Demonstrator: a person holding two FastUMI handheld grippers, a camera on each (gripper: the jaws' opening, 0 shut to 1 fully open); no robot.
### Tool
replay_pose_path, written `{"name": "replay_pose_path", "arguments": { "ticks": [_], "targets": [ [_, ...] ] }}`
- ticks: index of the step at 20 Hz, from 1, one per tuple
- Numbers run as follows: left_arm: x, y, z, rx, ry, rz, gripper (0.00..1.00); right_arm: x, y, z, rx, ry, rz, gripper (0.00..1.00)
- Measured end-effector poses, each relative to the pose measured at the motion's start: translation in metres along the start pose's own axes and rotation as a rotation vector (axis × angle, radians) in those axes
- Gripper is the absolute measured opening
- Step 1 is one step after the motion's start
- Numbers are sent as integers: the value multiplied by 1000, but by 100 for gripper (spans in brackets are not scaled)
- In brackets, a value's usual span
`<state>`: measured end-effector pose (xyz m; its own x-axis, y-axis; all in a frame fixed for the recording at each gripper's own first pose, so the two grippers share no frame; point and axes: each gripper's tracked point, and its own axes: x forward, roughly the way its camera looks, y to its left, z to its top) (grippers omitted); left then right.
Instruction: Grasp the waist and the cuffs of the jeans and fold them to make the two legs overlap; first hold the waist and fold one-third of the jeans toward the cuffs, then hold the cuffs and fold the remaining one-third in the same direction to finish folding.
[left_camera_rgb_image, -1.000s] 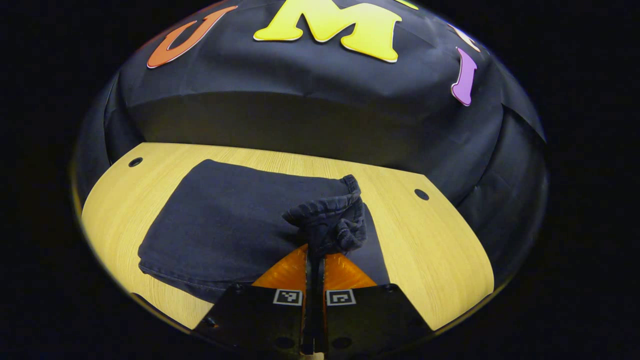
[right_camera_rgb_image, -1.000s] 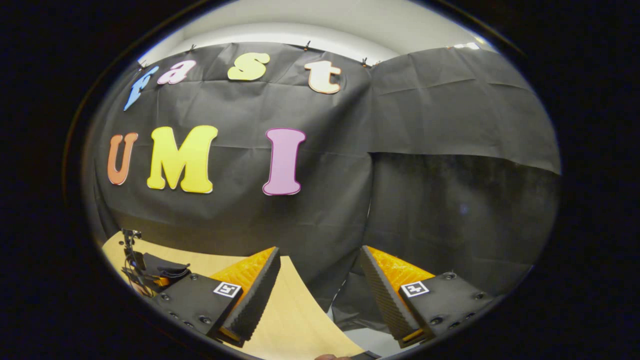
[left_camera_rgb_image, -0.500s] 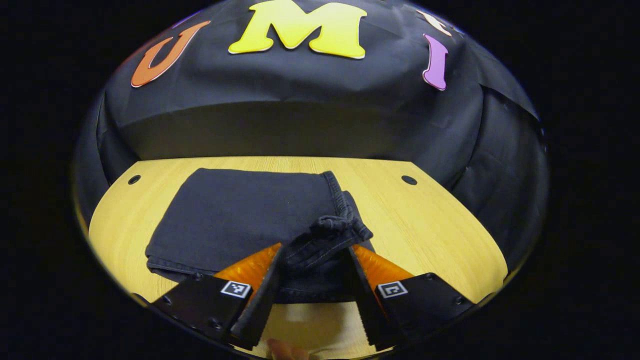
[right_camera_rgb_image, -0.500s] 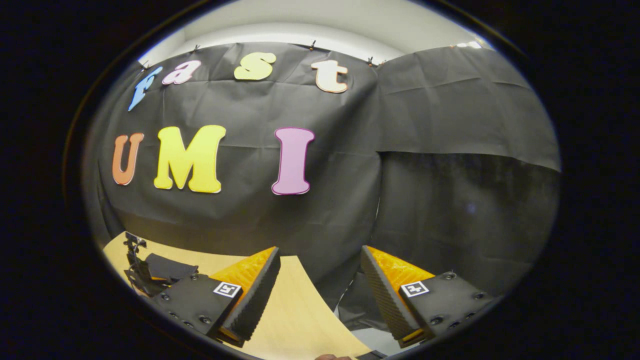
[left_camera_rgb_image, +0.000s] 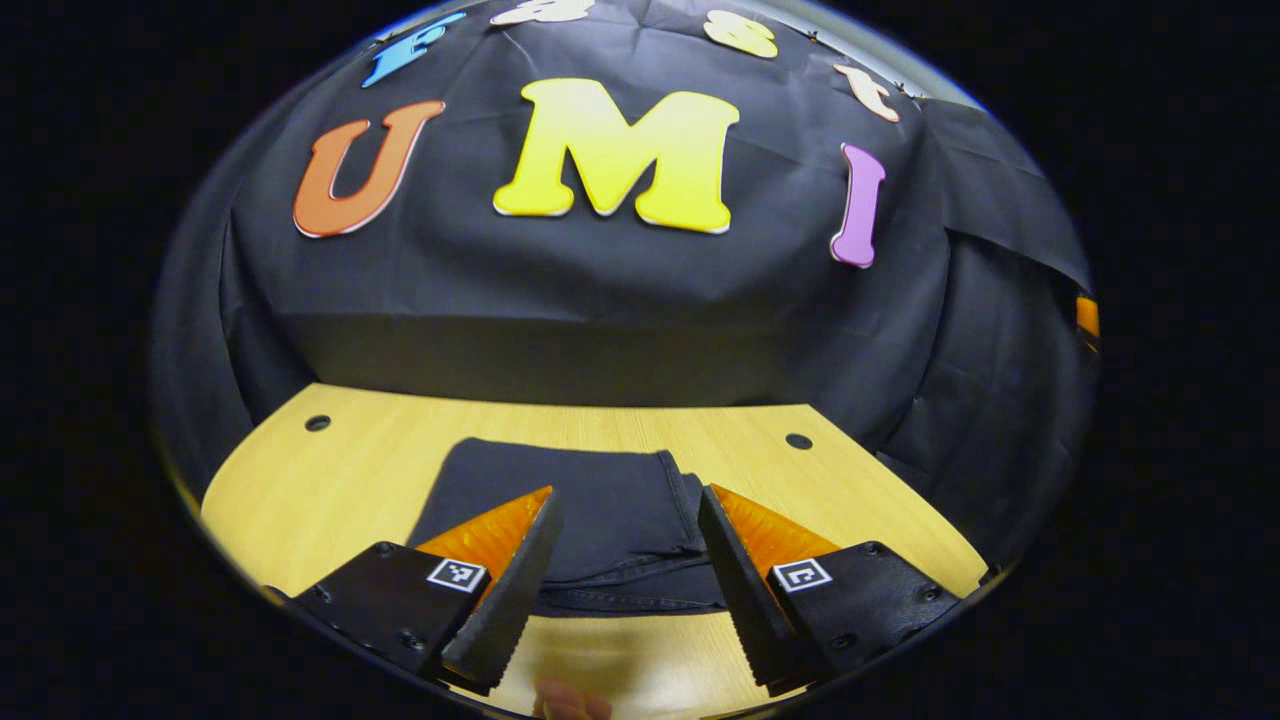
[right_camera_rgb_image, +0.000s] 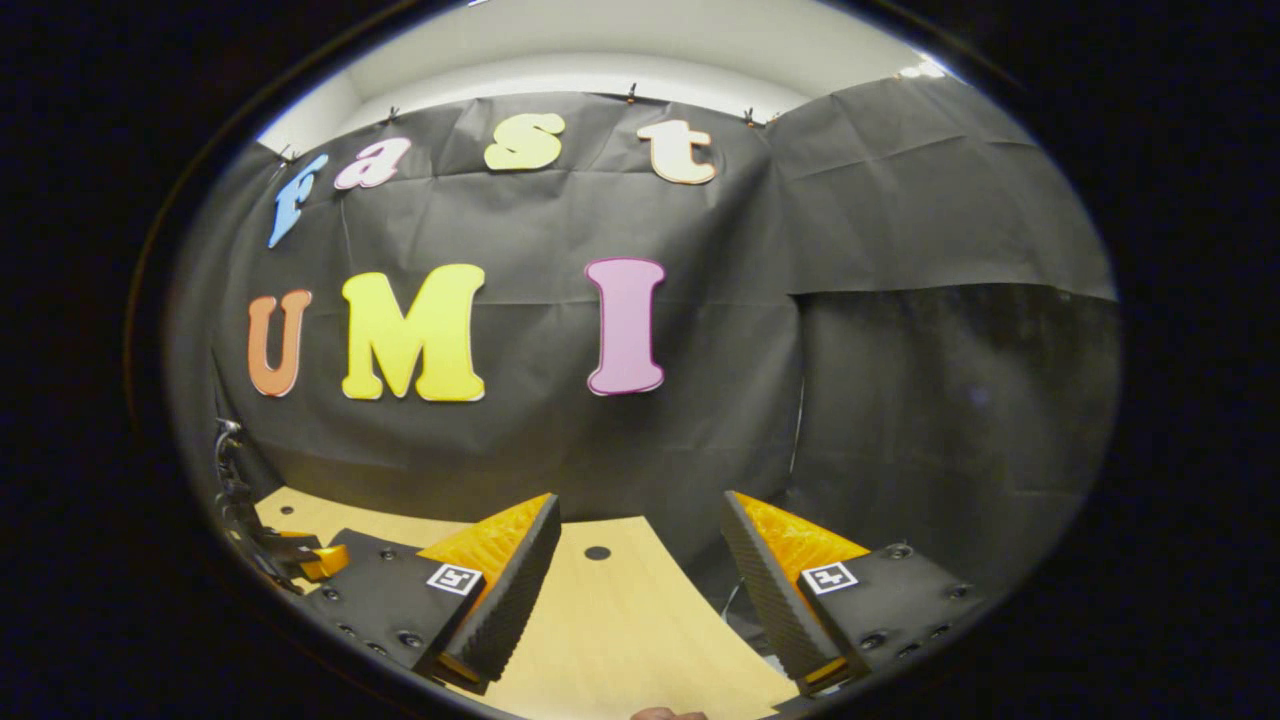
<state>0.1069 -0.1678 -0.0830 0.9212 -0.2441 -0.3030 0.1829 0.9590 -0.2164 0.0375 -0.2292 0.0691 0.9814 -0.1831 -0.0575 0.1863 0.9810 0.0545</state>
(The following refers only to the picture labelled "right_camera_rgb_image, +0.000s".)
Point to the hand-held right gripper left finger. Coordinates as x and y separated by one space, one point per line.
510 600

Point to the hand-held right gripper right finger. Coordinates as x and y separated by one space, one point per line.
765 600

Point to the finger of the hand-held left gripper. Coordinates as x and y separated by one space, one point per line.
328 562

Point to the black backdrop cloth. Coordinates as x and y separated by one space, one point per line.
650 440

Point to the ceiling light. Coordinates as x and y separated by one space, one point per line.
921 70

